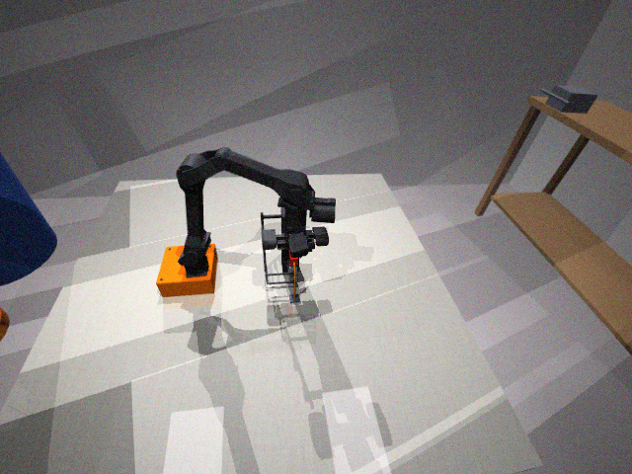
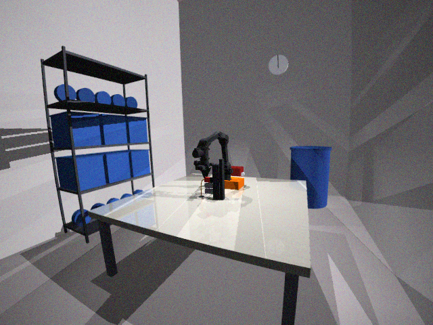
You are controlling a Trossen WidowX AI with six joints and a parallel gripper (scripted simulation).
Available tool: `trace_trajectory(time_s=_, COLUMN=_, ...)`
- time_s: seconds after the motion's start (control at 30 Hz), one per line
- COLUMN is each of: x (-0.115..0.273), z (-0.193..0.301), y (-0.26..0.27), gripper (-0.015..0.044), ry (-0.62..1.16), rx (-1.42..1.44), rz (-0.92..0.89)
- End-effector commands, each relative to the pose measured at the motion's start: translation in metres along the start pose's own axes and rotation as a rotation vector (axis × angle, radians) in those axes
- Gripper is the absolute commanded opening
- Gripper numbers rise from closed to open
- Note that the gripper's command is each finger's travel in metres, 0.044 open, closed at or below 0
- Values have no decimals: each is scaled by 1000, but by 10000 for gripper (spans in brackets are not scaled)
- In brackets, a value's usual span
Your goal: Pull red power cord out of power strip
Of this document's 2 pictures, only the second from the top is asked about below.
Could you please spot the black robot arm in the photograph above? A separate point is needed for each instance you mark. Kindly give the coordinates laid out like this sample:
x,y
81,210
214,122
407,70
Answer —
x,y
203,147

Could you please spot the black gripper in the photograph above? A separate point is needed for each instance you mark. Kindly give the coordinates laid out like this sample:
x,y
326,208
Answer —
x,y
205,167

